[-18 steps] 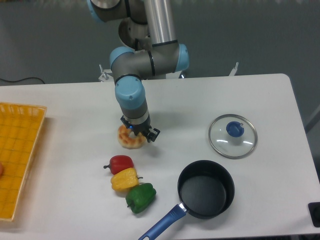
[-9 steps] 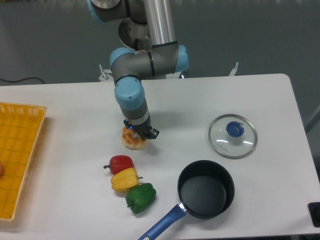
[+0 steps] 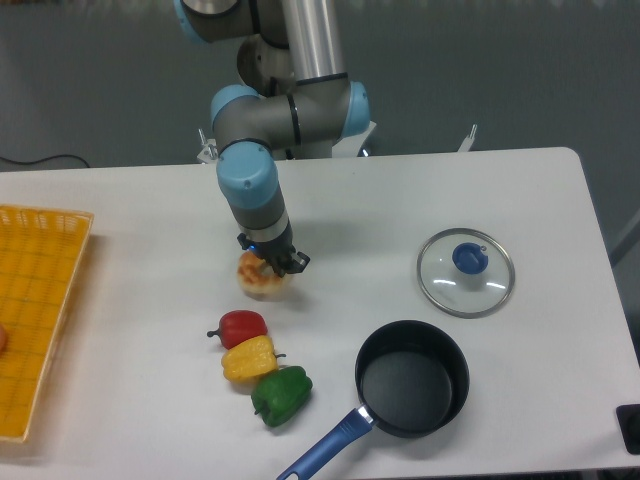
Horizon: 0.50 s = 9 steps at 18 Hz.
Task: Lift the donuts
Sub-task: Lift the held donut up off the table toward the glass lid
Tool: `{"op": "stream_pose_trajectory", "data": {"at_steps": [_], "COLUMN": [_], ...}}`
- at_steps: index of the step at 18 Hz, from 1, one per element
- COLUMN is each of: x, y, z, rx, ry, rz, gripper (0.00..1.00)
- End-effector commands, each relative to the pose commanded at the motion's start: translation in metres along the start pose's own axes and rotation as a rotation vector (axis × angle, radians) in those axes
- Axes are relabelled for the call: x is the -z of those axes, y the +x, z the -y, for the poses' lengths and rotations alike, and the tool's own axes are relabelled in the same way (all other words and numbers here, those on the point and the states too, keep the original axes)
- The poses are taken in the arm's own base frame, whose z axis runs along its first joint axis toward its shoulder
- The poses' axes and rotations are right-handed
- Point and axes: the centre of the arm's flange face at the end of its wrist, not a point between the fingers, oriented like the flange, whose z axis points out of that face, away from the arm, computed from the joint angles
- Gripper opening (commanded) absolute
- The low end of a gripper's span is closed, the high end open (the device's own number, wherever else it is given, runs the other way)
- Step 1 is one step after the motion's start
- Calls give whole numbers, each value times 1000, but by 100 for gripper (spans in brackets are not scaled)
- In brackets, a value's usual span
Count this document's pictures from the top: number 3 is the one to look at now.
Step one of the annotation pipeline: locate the black saucepan blue handle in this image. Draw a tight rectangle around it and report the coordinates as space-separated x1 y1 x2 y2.
279 320 470 479

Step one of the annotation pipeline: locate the yellow woven basket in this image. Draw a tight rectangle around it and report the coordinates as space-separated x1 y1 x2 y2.
1 204 94 443

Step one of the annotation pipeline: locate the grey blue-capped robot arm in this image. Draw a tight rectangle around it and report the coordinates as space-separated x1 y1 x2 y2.
174 1 370 277

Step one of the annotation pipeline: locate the red bell pepper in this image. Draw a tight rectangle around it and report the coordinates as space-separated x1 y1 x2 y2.
207 310 268 350

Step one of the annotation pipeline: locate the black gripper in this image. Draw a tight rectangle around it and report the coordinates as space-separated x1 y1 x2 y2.
237 227 310 277

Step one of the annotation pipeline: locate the glass lid blue knob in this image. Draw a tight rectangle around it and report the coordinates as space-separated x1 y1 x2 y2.
416 228 516 319

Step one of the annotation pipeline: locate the black cable on floor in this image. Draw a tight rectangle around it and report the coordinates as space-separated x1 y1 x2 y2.
0 153 92 168

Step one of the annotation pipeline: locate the green bell pepper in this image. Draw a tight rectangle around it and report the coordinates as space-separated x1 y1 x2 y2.
251 366 313 428

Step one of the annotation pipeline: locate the yellow bell pepper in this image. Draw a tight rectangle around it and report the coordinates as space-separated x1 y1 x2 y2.
221 335 285 384

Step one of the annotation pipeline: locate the black device at table edge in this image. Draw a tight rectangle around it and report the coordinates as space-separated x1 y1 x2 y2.
616 404 640 455

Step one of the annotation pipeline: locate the glazed twisted donut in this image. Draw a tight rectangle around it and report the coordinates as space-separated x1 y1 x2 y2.
236 251 291 300

